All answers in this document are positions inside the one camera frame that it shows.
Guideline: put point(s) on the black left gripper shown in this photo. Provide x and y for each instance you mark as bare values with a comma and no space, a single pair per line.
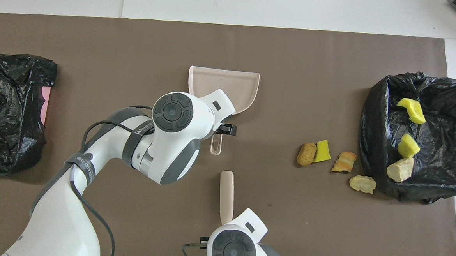
218,128

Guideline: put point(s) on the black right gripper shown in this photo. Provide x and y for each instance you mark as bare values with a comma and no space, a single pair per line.
204,244

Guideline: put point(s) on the beige plastic dustpan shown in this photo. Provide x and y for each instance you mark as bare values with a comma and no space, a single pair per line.
230,87

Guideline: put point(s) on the beige hand brush black bristles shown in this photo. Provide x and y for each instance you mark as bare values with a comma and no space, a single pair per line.
226,198

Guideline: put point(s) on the brown oval bread roll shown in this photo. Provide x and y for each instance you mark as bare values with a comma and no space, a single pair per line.
306,154

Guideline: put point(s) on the small yellow sponge wedge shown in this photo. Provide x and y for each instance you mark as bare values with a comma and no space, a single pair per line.
323,152

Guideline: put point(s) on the orange striped croissant piece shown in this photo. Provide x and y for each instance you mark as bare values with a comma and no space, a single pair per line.
344,162

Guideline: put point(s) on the pale bread piece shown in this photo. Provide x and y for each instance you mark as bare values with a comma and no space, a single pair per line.
362,184

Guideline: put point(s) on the yellow sponge with green side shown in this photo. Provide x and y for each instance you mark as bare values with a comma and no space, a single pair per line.
408,146

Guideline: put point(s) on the notched yellow sponge piece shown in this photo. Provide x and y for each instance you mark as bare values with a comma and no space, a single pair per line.
413,110

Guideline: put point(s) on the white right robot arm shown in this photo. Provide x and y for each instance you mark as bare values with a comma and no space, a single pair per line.
241,245

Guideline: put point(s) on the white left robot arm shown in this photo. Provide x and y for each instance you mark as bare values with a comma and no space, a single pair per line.
173,133

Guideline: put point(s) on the pink bin under bag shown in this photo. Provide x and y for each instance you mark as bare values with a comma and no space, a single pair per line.
45,105

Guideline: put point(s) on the black plastic trash bag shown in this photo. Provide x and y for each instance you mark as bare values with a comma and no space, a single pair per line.
440,174
10,112

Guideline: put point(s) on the brown table mat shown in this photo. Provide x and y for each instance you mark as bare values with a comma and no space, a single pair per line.
285,224

